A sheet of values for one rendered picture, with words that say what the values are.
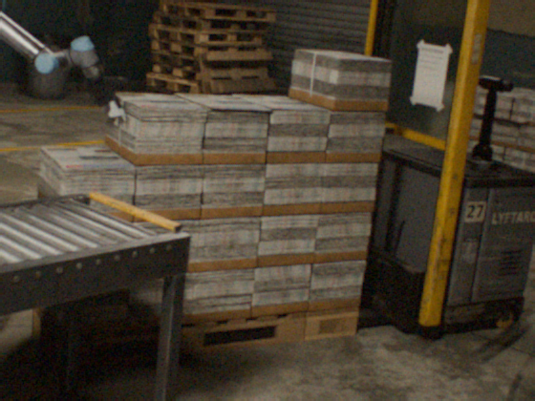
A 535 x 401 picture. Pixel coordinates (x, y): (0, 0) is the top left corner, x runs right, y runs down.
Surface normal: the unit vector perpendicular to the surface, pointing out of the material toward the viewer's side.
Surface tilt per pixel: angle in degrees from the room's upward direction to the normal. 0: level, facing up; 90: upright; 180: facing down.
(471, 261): 90
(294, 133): 90
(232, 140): 90
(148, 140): 90
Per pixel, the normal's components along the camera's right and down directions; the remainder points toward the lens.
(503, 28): -0.70, 0.09
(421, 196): -0.89, 0.01
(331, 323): 0.44, 0.24
